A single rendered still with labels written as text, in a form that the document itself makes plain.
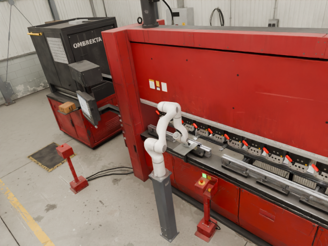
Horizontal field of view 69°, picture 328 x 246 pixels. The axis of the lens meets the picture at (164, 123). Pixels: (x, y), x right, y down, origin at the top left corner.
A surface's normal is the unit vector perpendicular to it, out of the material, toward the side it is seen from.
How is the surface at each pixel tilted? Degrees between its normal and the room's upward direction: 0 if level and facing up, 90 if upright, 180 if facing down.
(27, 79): 90
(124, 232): 0
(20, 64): 90
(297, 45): 90
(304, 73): 90
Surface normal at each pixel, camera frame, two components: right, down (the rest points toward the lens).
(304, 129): -0.68, 0.43
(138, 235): -0.11, -0.86
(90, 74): 0.59, 0.35
